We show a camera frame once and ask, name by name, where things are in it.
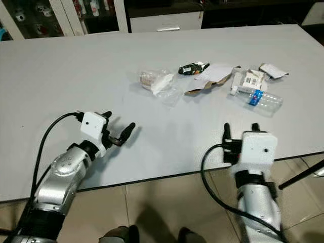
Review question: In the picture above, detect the clear plastic bag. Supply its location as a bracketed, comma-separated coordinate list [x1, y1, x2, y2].
[138, 69, 184, 107]

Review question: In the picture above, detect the clear bottle with blue label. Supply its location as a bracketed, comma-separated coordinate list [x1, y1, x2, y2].
[232, 86, 284, 118]

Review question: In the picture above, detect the torn white printed box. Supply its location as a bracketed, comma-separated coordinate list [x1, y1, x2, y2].
[230, 68, 268, 97]

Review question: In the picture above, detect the white paper scrap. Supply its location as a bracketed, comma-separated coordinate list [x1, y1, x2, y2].
[258, 63, 289, 80]

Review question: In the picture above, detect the torn white cardboard envelope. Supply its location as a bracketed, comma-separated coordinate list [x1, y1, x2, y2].
[184, 63, 241, 97]

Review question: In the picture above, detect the black snack wrapper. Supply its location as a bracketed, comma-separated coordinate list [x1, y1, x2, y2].
[178, 62, 211, 76]

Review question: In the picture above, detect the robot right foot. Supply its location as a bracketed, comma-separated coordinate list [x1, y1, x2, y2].
[177, 228, 206, 243]

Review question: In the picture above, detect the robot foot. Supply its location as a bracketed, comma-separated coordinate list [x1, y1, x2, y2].
[104, 225, 140, 243]
[177, 228, 206, 243]

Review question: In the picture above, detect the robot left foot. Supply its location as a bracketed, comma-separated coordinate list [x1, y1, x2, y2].
[104, 225, 140, 243]

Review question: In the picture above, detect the white glass-door cabinet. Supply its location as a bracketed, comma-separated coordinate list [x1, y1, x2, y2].
[0, 0, 129, 41]

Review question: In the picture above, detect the white drawer front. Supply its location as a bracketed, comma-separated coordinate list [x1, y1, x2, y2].
[129, 11, 204, 33]
[301, 0, 324, 26]

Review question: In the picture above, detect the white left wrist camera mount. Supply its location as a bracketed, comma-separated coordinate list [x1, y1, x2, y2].
[83, 111, 108, 150]

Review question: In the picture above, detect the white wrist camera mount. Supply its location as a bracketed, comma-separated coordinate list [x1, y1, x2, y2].
[83, 111, 108, 150]
[233, 131, 277, 175]

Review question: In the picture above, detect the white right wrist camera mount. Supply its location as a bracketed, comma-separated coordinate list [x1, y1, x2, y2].
[233, 131, 277, 175]

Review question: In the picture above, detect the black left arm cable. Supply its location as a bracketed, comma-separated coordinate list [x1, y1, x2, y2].
[30, 112, 84, 238]

